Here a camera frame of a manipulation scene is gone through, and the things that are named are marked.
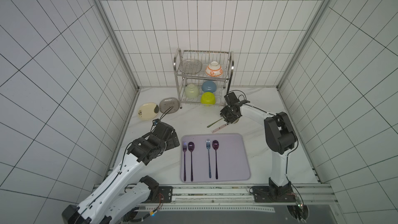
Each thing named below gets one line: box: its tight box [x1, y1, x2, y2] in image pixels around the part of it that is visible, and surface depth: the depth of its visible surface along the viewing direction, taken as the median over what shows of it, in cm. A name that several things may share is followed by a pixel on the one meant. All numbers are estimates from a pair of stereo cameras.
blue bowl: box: [201, 80, 217, 93], surface depth 115 cm
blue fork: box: [205, 138, 212, 179], surface depth 90 cm
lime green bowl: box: [200, 91, 217, 105], surface depth 106 cm
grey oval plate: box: [159, 96, 180, 114], surface depth 110 cm
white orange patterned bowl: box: [205, 61, 224, 78], surface depth 89 cm
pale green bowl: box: [184, 84, 200, 99], surface depth 109 cm
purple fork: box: [182, 141, 188, 182], surface depth 89 cm
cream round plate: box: [137, 102, 159, 121], surface depth 108 cm
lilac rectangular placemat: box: [180, 132, 251, 183], surface depth 86 cm
